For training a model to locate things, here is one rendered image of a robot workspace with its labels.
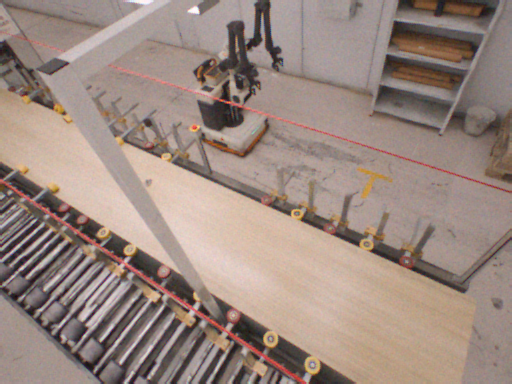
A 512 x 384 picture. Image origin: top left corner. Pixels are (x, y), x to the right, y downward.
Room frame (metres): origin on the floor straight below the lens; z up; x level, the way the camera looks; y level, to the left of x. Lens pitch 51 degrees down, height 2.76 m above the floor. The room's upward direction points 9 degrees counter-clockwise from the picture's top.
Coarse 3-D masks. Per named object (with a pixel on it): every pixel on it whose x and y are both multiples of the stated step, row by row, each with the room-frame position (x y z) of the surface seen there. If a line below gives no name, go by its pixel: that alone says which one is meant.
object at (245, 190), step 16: (64, 112) 3.18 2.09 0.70; (208, 176) 1.87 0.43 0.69; (224, 176) 1.83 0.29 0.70; (240, 192) 1.65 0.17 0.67; (256, 192) 1.60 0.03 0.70; (272, 208) 1.46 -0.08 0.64; (288, 208) 1.39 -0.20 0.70; (320, 224) 1.21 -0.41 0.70; (352, 240) 1.04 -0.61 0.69; (384, 256) 0.90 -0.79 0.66; (400, 256) 0.86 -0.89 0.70; (416, 272) 0.76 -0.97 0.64; (432, 272) 0.72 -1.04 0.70; (448, 272) 0.70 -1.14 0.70; (464, 288) 0.59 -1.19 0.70
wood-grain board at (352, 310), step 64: (0, 128) 2.76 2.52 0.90; (64, 128) 2.60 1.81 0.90; (64, 192) 1.74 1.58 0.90; (192, 192) 1.54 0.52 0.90; (192, 256) 1.00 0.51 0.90; (256, 256) 0.93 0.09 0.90; (320, 256) 0.86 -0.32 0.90; (256, 320) 0.53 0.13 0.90; (320, 320) 0.48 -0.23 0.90; (384, 320) 0.43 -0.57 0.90; (448, 320) 0.38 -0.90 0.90
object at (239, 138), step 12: (240, 120) 3.09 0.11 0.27; (252, 120) 3.04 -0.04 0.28; (264, 120) 3.06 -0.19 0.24; (204, 132) 3.00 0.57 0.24; (216, 132) 2.92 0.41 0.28; (228, 132) 2.89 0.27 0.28; (240, 132) 2.86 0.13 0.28; (252, 132) 2.86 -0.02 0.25; (216, 144) 2.90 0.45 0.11; (228, 144) 2.78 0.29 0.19; (240, 144) 2.68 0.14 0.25; (252, 144) 2.81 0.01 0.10
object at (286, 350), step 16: (16, 176) 2.35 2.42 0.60; (32, 192) 2.51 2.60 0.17; (96, 224) 1.50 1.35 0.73; (112, 240) 1.47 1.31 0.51; (144, 256) 1.18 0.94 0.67; (176, 288) 1.11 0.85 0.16; (224, 304) 0.71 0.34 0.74; (240, 320) 0.65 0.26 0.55; (256, 336) 0.63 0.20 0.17; (288, 352) 0.45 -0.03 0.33; (304, 352) 0.35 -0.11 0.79; (304, 368) 0.36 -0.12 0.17; (320, 368) 0.29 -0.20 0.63
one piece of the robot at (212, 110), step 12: (216, 60) 3.40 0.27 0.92; (204, 84) 3.12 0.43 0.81; (228, 84) 3.07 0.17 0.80; (204, 96) 2.95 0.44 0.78; (216, 96) 2.96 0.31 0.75; (204, 108) 2.98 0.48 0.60; (216, 108) 2.92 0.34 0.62; (228, 108) 3.04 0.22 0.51; (240, 108) 3.25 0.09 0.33; (204, 120) 3.02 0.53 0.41; (216, 120) 2.90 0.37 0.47; (228, 120) 2.96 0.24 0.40
